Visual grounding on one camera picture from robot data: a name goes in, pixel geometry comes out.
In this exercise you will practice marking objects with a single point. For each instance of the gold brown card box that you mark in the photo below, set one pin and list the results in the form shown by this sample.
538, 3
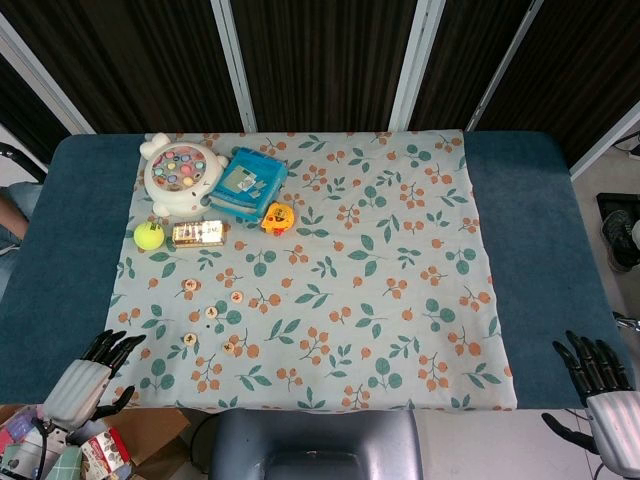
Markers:
197, 235

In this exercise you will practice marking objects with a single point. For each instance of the red white snack packet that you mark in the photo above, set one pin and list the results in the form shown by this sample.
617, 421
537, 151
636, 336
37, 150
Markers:
102, 450

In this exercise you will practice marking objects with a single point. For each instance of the person in blue jeans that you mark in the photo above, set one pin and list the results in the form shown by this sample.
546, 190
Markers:
25, 197

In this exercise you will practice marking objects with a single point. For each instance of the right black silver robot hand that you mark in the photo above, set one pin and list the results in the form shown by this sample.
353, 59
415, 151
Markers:
615, 420

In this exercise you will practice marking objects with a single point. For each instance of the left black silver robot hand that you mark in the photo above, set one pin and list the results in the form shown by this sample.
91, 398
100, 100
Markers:
75, 390

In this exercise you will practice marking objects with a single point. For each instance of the black floor mat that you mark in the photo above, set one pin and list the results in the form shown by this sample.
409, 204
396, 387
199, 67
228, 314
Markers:
615, 200

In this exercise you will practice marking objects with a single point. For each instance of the brown cardboard box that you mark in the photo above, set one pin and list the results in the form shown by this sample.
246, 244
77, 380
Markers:
150, 435

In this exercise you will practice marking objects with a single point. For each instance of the blue plastic wrapped pack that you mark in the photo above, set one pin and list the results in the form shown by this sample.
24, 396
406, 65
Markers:
250, 175

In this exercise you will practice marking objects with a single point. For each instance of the yellow tennis ball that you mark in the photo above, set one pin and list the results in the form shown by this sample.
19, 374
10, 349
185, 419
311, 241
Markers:
149, 235

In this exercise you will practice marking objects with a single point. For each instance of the white fishing game toy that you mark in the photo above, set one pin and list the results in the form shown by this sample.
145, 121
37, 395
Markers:
180, 200

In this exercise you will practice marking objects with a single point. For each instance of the floral berry print tablecloth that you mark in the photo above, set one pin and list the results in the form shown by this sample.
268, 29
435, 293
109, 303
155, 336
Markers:
350, 250

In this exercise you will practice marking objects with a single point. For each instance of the black sneaker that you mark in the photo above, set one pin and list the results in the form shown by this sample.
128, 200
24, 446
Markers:
622, 240

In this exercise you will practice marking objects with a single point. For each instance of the teal blue table cover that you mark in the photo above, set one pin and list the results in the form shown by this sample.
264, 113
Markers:
525, 225

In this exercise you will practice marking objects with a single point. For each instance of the wooden chess piece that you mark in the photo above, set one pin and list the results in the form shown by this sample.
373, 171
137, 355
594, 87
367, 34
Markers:
236, 297
229, 347
211, 313
190, 285
189, 339

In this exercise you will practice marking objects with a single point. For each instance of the green checkered packet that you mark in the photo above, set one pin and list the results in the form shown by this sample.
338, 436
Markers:
65, 465

